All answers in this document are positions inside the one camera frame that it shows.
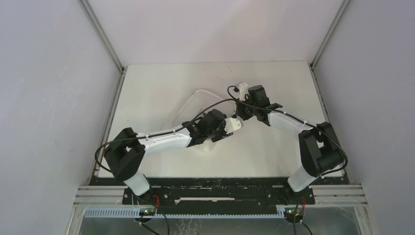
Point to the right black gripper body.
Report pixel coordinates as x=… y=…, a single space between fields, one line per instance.
x=247 y=110

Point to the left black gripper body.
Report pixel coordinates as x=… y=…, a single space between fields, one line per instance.
x=218 y=133

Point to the white medicine kit box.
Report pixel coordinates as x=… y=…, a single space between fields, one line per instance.
x=202 y=100

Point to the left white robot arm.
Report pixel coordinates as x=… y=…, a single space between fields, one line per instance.
x=125 y=153

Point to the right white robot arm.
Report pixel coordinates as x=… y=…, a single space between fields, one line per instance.
x=320 y=151

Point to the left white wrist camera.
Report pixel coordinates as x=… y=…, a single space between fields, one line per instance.
x=233 y=124

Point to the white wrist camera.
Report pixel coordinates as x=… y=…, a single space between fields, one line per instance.
x=243 y=90
x=233 y=124

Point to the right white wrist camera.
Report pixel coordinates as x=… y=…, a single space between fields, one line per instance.
x=243 y=90

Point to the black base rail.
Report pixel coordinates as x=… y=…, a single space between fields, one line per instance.
x=220 y=196

